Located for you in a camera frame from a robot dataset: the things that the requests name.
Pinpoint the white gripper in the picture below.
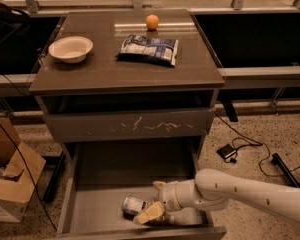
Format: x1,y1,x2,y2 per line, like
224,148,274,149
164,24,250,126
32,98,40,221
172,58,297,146
133,180,194,225

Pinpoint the blue label plastic bottle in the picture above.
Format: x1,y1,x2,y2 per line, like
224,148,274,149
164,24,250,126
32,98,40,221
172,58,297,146
122,195,175,225

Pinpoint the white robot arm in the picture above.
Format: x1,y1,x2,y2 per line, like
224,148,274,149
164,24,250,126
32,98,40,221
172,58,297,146
133,168,300,227

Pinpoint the open grey middle drawer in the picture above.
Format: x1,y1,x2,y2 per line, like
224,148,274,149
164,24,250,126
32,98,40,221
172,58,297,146
57,138,226,240

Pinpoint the closed grey upper drawer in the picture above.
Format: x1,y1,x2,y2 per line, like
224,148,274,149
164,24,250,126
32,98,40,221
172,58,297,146
44,108,214,142

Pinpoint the dark brown drawer cabinet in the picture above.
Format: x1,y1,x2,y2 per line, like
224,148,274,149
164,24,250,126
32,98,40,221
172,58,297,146
30,9,224,156

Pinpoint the black power adapter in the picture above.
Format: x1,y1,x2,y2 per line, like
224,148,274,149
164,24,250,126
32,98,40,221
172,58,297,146
217,144,236,159

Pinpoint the black table leg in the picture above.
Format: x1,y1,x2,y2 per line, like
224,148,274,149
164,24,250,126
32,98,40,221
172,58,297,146
271,153,299,188

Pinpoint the brown cardboard box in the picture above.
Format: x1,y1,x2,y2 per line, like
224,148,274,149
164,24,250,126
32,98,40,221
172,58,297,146
0,118,46,222

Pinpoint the blue white chip bag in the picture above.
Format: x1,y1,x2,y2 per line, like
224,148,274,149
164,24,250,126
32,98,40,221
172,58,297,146
117,34,179,67

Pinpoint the white paper bowl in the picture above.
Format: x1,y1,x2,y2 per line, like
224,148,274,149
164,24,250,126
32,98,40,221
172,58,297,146
48,36,93,64

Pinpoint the orange fruit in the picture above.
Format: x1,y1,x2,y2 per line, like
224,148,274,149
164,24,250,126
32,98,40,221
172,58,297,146
146,14,159,31

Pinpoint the black floor cable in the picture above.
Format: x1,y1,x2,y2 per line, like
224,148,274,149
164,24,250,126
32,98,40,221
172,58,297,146
213,112,300,178

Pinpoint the black cable at left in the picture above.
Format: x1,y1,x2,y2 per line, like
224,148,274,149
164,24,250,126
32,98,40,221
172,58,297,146
0,73,58,232

